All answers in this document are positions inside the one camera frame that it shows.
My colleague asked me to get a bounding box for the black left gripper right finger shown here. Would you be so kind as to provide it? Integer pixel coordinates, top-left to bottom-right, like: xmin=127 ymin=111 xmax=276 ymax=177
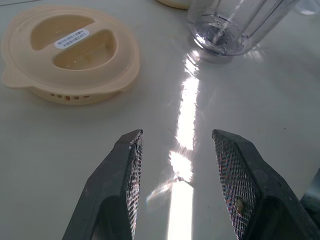
xmin=211 ymin=128 xmax=315 ymax=240

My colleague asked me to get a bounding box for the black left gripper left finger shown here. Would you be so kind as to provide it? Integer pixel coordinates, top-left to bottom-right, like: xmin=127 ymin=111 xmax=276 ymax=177
xmin=61 ymin=129 xmax=145 ymax=240

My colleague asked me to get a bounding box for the pink translucent bowl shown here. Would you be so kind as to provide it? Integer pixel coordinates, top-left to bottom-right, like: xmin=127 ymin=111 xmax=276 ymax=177
xmin=155 ymin=0 xmax=191 ymax=10

